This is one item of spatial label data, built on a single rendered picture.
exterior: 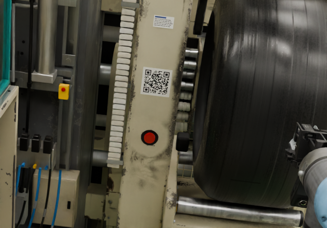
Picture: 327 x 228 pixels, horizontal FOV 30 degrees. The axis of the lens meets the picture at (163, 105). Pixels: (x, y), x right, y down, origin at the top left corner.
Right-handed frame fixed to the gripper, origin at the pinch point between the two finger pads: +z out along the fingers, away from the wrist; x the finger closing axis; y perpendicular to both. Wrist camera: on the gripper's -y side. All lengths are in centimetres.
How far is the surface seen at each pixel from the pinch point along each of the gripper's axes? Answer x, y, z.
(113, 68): 49, -13, 108
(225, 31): 17.3, 19.2, 18.9
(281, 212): -5.4, -28.2, 25.9
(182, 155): 21, -26, 53
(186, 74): 23, -4, 71
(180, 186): 21, -36, 55
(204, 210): 15.3, -29.8, 25.0
